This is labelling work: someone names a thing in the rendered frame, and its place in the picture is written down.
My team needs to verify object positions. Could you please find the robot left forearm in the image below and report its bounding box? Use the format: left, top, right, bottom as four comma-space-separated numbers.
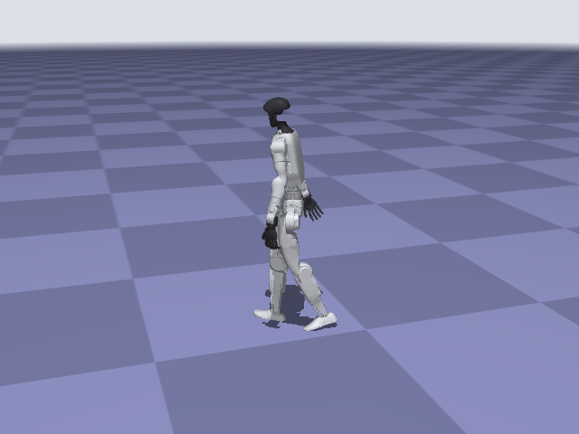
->
266, 178, 284, 224

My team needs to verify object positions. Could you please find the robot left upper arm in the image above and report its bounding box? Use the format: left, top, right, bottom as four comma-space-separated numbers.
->
271, 138, 288, 188

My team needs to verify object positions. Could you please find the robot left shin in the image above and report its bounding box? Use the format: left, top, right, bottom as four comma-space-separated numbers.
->
292, 267, 327, 318

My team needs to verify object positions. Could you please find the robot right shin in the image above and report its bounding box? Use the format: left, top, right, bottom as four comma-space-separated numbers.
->
269, 259, 288, 315

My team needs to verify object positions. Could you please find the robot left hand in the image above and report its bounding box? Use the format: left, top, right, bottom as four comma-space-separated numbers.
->
262, 216, 280, 250

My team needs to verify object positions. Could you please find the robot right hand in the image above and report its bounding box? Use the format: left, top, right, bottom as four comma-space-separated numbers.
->
301, 190, 324, 221

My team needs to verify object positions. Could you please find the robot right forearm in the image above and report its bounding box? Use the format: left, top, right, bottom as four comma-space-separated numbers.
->
298, 180, 309, 198

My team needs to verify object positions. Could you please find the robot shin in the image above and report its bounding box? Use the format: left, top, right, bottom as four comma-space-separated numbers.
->
269, 259, 288, 315
292, 267, 327, 318

